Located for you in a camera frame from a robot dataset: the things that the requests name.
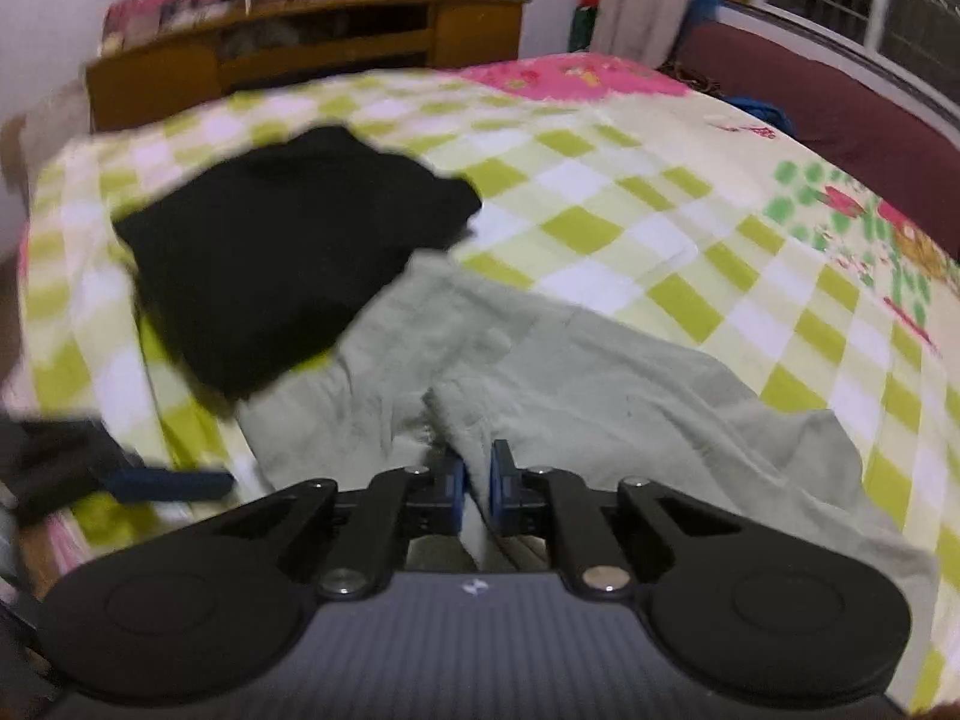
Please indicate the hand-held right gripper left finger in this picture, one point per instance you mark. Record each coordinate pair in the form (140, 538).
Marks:
(454, 495)

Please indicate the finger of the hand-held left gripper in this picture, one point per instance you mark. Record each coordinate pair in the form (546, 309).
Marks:
(176, 486)

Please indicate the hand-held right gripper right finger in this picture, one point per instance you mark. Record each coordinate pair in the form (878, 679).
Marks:
(499, 495)

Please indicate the grey-green pants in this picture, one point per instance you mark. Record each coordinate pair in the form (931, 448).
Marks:
(600, 405)

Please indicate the black folded garment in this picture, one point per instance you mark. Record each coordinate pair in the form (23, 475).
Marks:
(300, 255)

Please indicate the checkered printed bed sheet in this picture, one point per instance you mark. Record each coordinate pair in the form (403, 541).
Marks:
(675, 240)

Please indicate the wooden desk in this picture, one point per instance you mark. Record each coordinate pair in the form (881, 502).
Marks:
(300, 52)

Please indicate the blue cloth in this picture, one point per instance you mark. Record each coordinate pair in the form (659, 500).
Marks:
(761, 111)

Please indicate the red and green bag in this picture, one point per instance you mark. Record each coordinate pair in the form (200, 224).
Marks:
(589, 11)

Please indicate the maroon covered window seat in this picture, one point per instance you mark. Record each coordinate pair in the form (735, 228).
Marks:
(825, 97)

